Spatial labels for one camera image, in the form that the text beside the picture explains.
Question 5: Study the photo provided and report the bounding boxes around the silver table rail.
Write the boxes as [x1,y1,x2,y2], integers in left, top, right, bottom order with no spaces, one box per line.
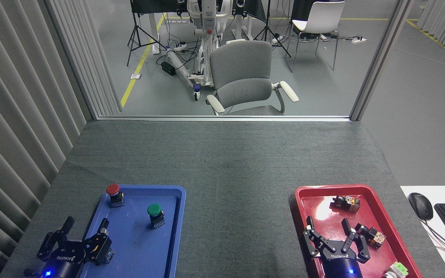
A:
[98,115,351,122]

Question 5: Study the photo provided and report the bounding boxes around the grey office chair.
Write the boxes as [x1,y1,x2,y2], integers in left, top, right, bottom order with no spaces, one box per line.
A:
[206,40,299,116]

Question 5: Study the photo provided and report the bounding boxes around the white stand on wheels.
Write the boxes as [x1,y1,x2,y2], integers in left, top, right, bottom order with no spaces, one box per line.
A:
[166,0,234,102]

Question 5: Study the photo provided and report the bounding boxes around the black tripod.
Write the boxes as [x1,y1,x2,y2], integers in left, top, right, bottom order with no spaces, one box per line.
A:
[253,0,291,58]
[127,0,167,67]

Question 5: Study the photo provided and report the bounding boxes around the black computer mouse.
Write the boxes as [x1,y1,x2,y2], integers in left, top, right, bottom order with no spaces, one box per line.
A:
[408,192,434,221]

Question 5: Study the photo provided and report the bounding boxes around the red push button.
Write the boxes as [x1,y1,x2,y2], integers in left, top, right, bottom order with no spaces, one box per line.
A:
[106,184,125,208]

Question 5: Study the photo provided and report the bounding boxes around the grey vertical blinds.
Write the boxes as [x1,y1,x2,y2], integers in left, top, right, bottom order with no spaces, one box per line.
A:
[417,0,445,59]
[0,0,122,278]

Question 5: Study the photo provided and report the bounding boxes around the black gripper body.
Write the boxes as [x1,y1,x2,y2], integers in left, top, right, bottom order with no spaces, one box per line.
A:
[319,249,366,278]
[25,247,90,278]

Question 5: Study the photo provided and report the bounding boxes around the blue plastic tray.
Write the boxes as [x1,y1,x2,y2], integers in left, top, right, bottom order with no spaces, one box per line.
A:
[70,185,187,278]

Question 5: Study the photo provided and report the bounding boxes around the silver post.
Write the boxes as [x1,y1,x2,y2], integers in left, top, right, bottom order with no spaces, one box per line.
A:
[349,0,416,121]

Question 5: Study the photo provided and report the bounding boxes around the red plastic tray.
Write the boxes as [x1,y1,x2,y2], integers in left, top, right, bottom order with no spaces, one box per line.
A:
[294,184,423,278]

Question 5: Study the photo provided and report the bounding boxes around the white plastic chair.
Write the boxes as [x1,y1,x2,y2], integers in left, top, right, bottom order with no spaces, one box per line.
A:
[285,1,345,73]

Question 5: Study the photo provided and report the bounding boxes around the green push button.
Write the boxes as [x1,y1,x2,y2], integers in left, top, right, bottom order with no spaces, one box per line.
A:
[147,203,165,229]

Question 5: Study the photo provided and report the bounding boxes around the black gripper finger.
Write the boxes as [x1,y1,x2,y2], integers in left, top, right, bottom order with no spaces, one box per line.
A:
[341,218,370,264]
[83,218,113,266]
[304,215,333,258]
[37,216,75,258]

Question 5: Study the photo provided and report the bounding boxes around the green white switch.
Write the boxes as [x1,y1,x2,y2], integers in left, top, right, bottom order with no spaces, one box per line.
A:
[383,261,409,278]

